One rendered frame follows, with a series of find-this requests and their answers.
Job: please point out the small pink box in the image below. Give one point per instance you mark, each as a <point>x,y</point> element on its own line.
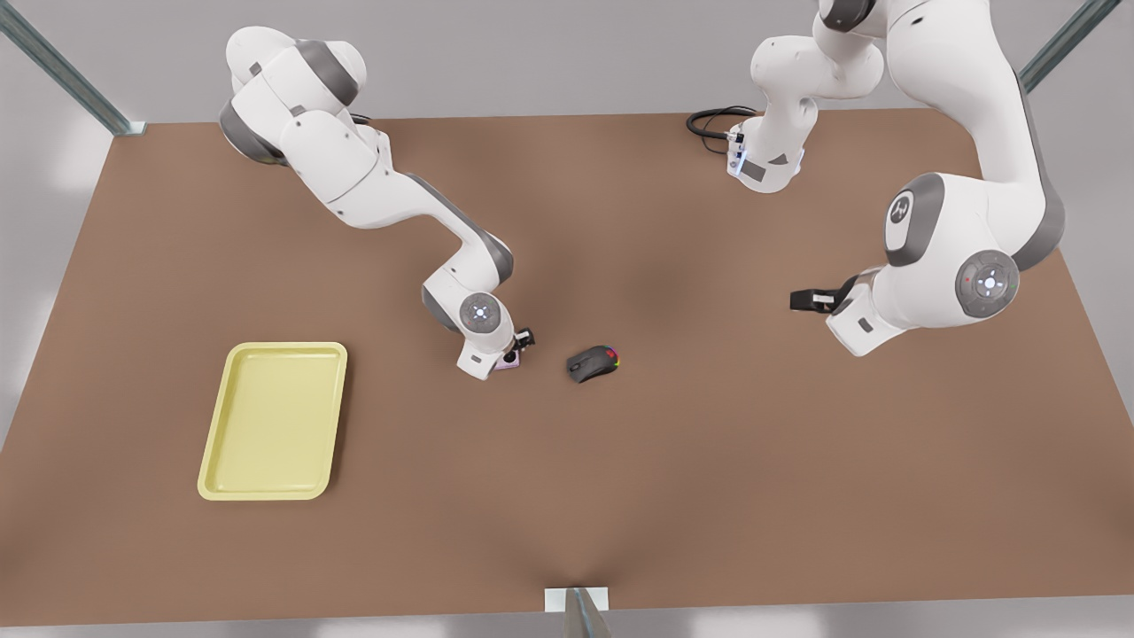
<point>508,362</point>

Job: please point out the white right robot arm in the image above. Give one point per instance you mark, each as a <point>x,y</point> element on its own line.
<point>372,182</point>

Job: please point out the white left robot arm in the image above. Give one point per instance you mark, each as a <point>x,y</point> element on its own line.
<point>966,230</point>

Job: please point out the black computer mouse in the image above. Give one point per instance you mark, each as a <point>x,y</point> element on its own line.
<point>591,364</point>

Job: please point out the yellow rectangular tray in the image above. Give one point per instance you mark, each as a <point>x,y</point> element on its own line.
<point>273,421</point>

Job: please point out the silver frame post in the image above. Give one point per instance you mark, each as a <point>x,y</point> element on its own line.
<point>62,69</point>
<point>578,611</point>
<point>1063,40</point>

